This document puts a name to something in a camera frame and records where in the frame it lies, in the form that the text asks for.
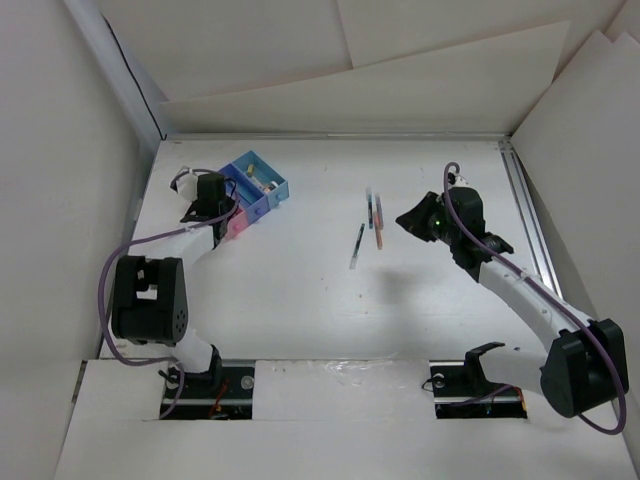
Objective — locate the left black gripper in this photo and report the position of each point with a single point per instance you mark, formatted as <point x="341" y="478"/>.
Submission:
<point x="231" y="205"/>

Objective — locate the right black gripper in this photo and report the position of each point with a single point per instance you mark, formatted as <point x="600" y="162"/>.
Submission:
<point x="414" y="218"/>

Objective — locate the white boxed eraser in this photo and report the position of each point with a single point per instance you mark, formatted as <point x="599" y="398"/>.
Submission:
<point x="257" y="182"/>

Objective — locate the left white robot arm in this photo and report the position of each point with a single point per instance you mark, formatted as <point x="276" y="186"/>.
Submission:
<point x="150" y="304"/>

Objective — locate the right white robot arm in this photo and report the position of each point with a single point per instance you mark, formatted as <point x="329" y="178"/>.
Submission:
<point x="584" y="364"/>

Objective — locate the pink drawer box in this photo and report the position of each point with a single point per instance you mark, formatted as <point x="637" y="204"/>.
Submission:
<point x="236" y="224"/>

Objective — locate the dark blue drawer box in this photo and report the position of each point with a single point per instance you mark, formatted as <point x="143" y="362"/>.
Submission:
<point x="253" y="200"/>

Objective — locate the orange highlighter pen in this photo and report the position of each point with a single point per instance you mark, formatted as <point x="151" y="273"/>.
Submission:
<point x="378" y="231"/>

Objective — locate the purple grey marker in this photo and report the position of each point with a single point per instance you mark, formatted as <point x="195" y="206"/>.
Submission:
<point x="379" y="212"/>

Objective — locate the light blue drawer box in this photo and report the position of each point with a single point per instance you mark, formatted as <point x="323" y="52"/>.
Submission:
<point x="265" y="173"/>

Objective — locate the blue black pen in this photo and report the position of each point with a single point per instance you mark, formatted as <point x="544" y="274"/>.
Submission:
<point x="370" y="212"/>

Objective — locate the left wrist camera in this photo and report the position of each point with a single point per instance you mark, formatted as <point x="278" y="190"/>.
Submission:
<point x="185" y="184"/>

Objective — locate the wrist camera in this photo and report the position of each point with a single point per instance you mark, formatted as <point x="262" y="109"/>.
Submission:
<point x="455" y="180"/>
<point x="185" y="184"/>

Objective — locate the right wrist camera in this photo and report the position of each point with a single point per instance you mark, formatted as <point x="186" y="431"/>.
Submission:
<point x="455" y="180"/>

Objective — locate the aluminium rail right side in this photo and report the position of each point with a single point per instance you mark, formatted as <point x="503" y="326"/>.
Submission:
<point x="540" y="254"/>

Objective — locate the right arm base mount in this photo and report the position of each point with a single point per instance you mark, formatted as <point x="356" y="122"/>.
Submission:
<point x="461" y="390"/>

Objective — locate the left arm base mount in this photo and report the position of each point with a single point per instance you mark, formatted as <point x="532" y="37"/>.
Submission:
<point x="224" y="392"/>

